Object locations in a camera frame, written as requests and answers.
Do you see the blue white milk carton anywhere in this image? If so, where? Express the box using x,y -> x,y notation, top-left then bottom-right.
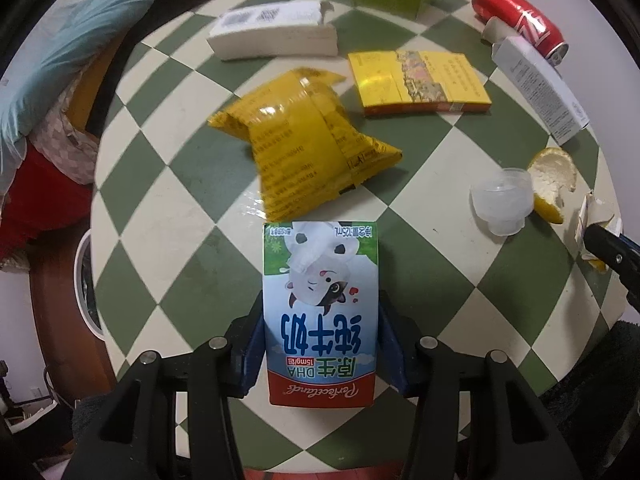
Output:
262,221 -> 378,408

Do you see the yellow citrus peel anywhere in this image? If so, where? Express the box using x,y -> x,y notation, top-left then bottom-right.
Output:
527,148 -> 577,224

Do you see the clear plastic cup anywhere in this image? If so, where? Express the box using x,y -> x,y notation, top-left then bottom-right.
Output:
471,168 -> 534,237

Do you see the white slim box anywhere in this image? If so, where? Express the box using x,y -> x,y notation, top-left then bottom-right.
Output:
491,36 -> 589,145

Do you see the yellow snack bag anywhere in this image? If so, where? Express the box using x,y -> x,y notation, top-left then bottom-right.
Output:
207,67 -> 402,222

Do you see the red cola can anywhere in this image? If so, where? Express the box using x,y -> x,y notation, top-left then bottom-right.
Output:
472,0 -> 570,66

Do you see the white tissue pack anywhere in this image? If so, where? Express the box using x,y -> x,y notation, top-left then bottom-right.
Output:
207,0 -> 338,61

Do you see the white trash bin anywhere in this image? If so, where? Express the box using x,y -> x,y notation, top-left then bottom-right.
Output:
73,230 -> 104,340

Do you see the small citrus peel piece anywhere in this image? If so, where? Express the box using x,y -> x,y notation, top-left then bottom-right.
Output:
574,191 -> 623,273

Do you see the red bed sheet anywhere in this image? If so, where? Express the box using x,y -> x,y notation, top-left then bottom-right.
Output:
0,143 -> 92,259

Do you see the checkered mattress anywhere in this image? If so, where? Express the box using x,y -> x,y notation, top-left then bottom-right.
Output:
28,76 -> 99,185

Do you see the green checkered tablecloth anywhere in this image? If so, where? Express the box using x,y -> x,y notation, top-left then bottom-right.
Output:
89,0 -> 629,474

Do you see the yellow flat box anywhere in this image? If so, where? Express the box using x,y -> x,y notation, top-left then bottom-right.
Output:
348,50 -> 491,116

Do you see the light blue duvet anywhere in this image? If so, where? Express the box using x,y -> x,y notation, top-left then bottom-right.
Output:
1,0 -> 154,152

